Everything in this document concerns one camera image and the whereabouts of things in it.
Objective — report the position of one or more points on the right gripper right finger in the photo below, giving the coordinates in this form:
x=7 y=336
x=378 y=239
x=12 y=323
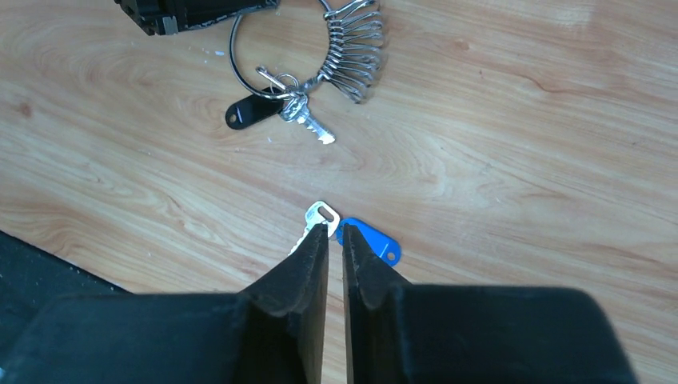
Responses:
x=400 y=332

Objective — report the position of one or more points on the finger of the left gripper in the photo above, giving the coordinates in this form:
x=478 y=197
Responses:
x=168 y=17

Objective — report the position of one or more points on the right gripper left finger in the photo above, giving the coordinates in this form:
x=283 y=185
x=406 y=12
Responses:
x=270 y=332

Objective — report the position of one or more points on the silver wire keyring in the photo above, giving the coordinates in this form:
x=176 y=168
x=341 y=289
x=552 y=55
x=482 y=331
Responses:
x=350 y=58

